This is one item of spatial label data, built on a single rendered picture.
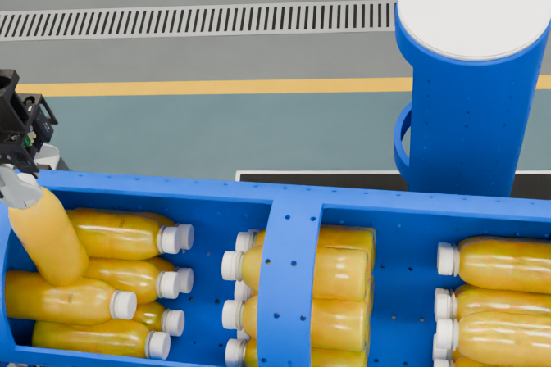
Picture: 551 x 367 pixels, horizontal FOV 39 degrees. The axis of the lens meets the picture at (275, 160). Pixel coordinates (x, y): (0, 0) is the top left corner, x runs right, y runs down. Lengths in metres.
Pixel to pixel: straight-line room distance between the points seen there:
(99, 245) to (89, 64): 1.89
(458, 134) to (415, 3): 0.28
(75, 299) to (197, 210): 0.24
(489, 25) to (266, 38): 1.54
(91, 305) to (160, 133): 1.64
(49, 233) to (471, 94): 0.81
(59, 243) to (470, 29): 0.81
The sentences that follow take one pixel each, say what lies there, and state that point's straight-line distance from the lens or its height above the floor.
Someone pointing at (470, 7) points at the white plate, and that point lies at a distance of 1.50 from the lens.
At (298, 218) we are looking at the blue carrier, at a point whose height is 1.23.
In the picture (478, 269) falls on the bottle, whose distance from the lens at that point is 1.08.
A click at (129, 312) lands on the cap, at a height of 1.10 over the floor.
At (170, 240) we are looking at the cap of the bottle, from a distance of 1.14.
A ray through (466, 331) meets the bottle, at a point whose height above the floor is 1.13.
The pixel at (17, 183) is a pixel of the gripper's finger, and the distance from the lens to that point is 0.94.
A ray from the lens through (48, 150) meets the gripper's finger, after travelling 0.98.
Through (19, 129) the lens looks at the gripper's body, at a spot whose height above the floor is 1.46.
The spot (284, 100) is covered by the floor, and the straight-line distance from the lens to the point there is 2.70.
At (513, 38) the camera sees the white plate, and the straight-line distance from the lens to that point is 1.46.
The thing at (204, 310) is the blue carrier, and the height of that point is 0.96.
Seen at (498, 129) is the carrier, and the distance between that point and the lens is 1.60.
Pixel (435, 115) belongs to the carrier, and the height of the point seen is 0.86.
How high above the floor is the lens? 2.09
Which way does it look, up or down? 55 degrees down
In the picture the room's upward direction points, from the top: 12 degrees counter-clockwise
